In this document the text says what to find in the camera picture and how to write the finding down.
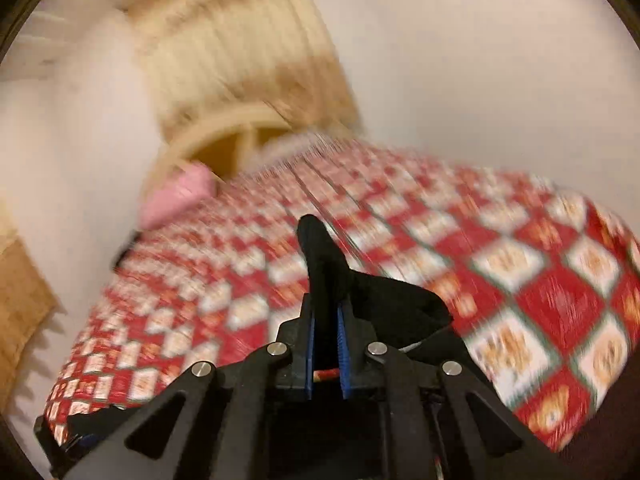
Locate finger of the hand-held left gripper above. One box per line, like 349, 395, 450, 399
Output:
33, 404, 128, 463

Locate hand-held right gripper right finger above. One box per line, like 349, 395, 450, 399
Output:
336, 302, 576, 480

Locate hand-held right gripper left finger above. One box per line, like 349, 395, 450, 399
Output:
50, 296, 316, 480

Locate black pants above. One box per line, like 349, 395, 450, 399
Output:
297, 214, 497, 393

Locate light wooden panel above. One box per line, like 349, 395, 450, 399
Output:
0, 200, 62, 413

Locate red checkered printed blanket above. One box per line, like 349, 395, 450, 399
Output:
44, 132, 640, 453

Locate small black object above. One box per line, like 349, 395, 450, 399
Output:
111, 230, 143, 267

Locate pink pillow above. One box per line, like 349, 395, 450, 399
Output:
137, 162, 217, 229

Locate cream wooden bed headboard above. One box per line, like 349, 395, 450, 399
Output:
142, 101, 321, 201

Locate beige patterned curtain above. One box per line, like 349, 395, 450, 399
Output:
116, 0, 363, 147

